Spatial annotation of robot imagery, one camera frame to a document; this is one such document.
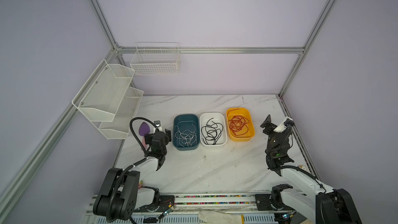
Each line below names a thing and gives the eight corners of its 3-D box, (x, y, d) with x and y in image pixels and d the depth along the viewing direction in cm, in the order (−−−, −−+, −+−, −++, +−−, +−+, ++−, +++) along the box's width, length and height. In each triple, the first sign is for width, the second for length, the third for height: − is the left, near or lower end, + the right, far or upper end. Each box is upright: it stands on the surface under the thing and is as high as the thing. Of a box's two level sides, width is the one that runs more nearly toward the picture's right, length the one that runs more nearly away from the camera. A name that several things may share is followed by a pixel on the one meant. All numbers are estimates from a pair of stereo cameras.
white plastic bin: (199, 148, 95) (199, 143, 89) (200, 118, 109) (199, 112, 104) (227, 148, 95) (229, 143, 90) (224, 118, 109) (225, 112, 104)
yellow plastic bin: (228, 141, 98) (229, 136, 93) (225, 112, 113) (225, 107, 108) (254, 141, 98) (256, 136, 93) (247, 112, 113) (249, 107, 108)
